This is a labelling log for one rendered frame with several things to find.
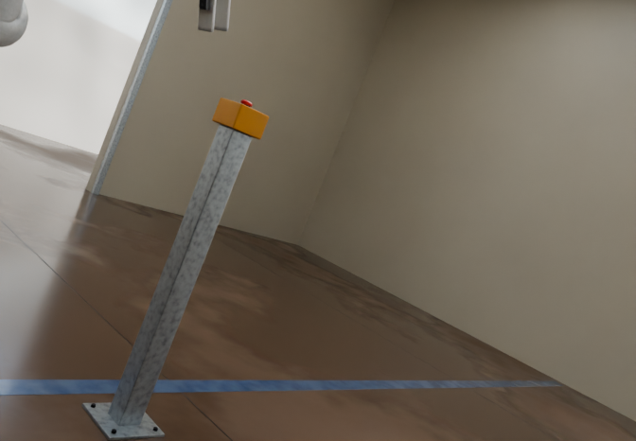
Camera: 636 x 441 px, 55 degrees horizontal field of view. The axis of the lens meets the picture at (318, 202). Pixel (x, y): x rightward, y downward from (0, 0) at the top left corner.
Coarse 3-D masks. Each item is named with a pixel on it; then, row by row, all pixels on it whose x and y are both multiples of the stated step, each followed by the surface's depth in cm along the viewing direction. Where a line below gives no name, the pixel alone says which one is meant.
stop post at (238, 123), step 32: (224, 128) 189; (256, 128) 189; (224, 160) 187; (224, 192) 190; (192, 224) 188; (192, 256) 189; (160, 288) 191; (192, 288) 193; (160, 320) 188; (160, 352) 192; (128, 384) 191; (96, 416) 189; (128, 416) 191
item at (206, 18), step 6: (210, 0) 104; (210, 6) 104; (204, 12) 105; (210, 12) 105; (204, 18) 105; (210, 18) 105; (198, 24) 106; (204, 24) 106; (210, 24) 105; (204, 30) 106; (210, 30) 106
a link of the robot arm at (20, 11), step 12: (0, 0) 142; (12, 0) 144; (0, 12) 143; (12, 12) 146; (24, 12) 151; (0, 24) 145; (12, 24) 148; (24, 24) 151; (0, 36) 147; (12, 36) 150
